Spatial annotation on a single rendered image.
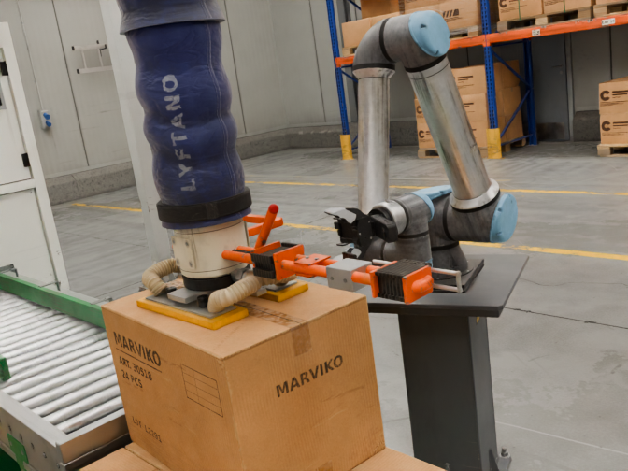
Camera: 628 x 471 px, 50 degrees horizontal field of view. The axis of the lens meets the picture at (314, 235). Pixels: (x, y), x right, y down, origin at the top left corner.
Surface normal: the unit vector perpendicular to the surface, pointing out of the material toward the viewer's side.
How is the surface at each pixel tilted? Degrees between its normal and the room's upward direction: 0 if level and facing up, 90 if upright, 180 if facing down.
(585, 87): 90
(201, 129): 70
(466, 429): 90
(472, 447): 90
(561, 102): 90
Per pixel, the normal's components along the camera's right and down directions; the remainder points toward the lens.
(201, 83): 0.46, -0.06
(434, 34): 0.69, -0.06
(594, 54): -0.71, 0.26
